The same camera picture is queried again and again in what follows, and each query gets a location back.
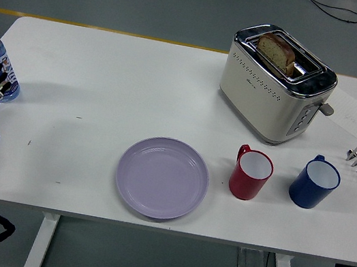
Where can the purple plate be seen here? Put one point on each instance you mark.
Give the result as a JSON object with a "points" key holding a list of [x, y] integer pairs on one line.
{"points": [[161, 179]]}

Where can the red mug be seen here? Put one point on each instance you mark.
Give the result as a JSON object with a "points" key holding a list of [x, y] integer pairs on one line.
{"points": [[245, 185]]}

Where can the cream silver toaster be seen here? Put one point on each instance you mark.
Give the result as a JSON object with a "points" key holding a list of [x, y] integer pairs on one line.
{"points": [[259, 106]]}

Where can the brown bread slice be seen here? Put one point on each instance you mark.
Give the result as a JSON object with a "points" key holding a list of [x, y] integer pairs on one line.
{"points": [[276, 50]]}

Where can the blue mug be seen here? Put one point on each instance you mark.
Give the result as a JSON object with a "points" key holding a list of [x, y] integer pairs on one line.
{"points": [[306, 194]]}

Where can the clear bracket under table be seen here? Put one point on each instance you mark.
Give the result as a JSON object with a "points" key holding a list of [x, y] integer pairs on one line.
{"points": [[251, 262]]}

